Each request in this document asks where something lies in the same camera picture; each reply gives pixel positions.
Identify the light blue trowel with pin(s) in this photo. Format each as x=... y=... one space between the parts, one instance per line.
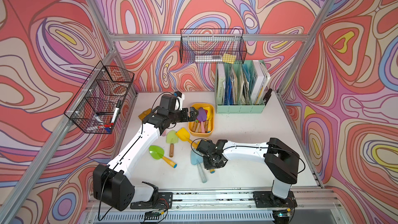
x=197 y=160

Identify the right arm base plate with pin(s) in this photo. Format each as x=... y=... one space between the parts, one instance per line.
x=265 y=199

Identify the black stapler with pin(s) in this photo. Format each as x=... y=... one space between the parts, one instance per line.
x=267 y=96

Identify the black wire basket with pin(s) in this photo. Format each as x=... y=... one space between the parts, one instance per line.
x=205 y=45
x=92 y=109

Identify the black wire basket back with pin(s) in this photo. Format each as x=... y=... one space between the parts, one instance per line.
x=205 y=45

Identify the white book in organizer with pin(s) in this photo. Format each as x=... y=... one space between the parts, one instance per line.
x=259 y=82

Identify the yellow storage box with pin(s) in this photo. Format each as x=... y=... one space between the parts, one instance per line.
x=198 y=133

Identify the light green trowel wooden handle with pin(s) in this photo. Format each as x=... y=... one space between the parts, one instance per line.
x=172 y=139

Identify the black white marker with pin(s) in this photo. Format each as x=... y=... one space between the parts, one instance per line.
x=116 y=111

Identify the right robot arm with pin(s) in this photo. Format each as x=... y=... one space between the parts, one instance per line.
x=281 y=160

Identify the black wire basket left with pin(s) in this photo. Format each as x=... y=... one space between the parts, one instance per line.
x=92 y=109

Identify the yellow shovel yellow handle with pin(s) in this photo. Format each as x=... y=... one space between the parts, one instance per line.
x=212 y=171

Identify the mint green file organizer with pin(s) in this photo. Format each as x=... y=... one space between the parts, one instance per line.
x=233 y=89

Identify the yellow sponge in basket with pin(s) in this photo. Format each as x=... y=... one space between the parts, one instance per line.
x=228 y=58

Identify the green trowel yellow handle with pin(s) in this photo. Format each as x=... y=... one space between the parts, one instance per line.
x=157 y=153

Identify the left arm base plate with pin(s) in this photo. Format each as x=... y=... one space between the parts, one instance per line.
x=160 y=200

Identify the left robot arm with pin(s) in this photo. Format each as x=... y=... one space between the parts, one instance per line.
x=113 y=183

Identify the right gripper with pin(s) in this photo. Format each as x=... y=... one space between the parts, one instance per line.
x=207 y=166

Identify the yellow scoop orange handle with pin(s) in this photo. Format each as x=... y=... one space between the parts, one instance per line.
x=184 y=135

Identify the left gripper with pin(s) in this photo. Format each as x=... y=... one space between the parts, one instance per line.
x=184 y=117

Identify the purple trowel pink handle front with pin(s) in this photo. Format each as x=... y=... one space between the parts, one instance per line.
x=202 y=116

